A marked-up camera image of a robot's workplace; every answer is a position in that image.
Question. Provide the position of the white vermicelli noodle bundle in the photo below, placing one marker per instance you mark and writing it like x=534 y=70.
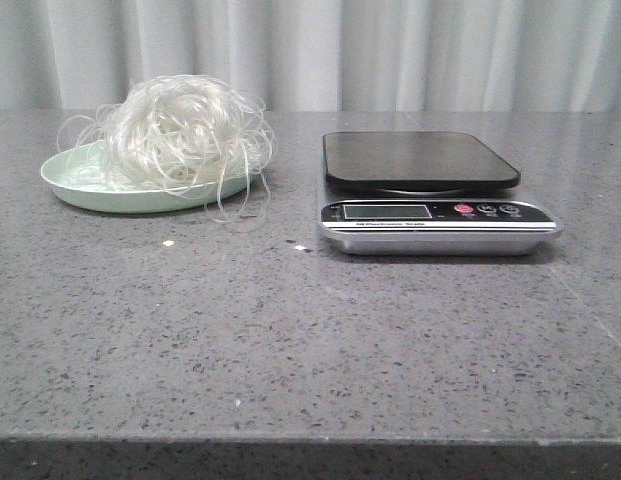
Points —
x=179 y=131

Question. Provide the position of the silver black kitchen scale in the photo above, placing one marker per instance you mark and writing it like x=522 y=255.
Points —
x=425 y=193

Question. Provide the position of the white pleated curtain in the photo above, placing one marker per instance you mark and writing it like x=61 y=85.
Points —
x=320 y=55

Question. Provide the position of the pale green plate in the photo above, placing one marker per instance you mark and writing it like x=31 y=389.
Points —
x=75 y=177

